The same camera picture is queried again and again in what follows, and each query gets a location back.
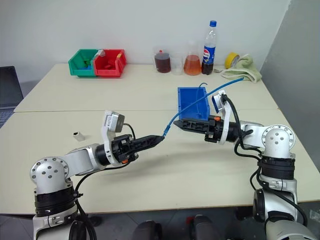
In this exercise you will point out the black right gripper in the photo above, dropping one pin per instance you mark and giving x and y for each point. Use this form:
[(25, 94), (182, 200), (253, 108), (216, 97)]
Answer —
[(215, 128)]

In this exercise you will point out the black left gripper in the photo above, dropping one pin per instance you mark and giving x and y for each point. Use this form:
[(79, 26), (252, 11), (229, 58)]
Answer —
[(123, 150)]

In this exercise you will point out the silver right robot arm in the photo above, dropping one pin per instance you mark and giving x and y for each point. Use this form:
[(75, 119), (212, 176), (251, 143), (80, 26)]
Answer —
[(275, 140)]

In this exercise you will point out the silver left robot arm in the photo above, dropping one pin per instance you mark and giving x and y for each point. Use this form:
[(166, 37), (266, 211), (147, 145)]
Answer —
[(80, 160)]

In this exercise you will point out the blue plastic bin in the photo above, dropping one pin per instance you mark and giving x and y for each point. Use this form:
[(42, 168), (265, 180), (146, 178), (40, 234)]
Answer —
[(190, 97)]

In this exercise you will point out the small white coupler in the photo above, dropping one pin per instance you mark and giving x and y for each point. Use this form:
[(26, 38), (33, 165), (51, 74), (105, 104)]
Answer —
[(78, 136)]

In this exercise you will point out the red plastic bin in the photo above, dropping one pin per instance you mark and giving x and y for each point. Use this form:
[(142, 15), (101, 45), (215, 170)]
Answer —
[(110, 71)]

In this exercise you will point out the green plastic bin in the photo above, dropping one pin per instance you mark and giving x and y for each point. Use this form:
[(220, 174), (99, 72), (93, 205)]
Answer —
[(78, 66)]

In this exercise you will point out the flask with orange liquid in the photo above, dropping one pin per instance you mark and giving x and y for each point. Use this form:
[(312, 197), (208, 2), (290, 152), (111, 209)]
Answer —
[(192, 66)]

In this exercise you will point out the empty clear beaker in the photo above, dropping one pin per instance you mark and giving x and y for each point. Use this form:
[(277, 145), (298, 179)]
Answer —
[(177, 66)]

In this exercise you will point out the beaker with dark red liquid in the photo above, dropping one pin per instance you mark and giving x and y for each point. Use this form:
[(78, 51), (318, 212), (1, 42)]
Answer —
[(163, 63)]

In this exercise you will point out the cola bottle with blue cap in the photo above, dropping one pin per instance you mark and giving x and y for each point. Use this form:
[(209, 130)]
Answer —
[(208, 53)]

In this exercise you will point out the yellow tape roll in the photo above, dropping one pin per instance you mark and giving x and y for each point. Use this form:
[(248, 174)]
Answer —
[(229, 60)]

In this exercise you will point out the pale green towel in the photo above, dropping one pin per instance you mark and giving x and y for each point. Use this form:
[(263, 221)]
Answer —
[(246, 68)]

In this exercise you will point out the dark rounded shape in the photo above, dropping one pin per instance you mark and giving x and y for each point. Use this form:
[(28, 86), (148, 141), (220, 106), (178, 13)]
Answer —
[(147, 231), (201, 228)]

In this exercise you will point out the grey partition panel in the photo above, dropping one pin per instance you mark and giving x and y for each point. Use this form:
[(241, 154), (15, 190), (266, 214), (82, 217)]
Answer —
[(297, 75)]

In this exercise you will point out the dark grey laptop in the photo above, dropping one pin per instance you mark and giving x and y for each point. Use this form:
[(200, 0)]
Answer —
[(8, 87)]

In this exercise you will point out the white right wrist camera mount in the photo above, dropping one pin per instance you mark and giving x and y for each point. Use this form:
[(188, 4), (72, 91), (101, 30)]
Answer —
[(226, 112)]

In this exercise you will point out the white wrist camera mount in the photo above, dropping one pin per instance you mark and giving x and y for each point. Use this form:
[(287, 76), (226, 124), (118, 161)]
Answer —
[(226, 112), (106, 136)]

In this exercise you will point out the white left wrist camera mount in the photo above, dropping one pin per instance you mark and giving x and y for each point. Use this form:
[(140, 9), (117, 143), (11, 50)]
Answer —
[(106, 136)]

